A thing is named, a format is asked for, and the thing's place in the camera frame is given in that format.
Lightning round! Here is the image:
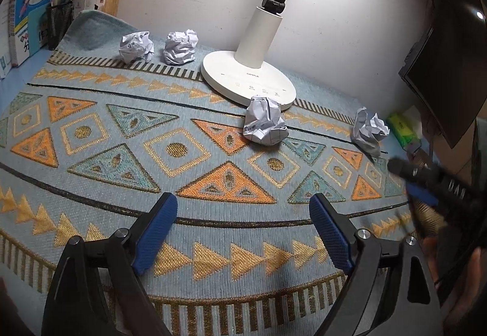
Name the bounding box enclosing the paper ball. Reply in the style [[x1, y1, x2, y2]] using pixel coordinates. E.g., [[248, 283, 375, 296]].
[[119, 31, 154, 64], [243, 96, 289, 147], [351, 107, 390, 157], [163, 29, 199, 65]]

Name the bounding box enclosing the person's right hand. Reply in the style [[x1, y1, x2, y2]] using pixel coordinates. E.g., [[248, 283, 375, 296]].
[[421, 237, 486, 332]]

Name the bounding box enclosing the wicker waste basket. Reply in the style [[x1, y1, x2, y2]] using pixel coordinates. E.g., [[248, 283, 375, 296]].
[[405, 182, 447, 241]]

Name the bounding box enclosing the green tissue pack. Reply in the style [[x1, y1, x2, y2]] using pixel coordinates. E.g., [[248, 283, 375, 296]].
[[386, 112, 421, 152]]

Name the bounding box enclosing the black monitor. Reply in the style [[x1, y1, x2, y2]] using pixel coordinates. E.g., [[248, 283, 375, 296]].
[[399, 0, 486, 147]]

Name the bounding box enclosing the patterned blue woven mat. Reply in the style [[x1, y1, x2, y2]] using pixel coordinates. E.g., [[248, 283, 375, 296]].
[[1, 12, 413, 335]]

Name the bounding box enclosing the white desk lamp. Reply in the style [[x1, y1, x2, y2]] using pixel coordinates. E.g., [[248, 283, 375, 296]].
[[201, 0, 296, 110]]

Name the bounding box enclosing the black mesh pen cup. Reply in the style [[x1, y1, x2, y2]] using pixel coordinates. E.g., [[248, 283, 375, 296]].
[[46, 0, 73, 50]]

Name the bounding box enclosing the blue study book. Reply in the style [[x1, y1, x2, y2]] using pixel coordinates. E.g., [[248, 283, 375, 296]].
[[8, 0, 51, 67]]

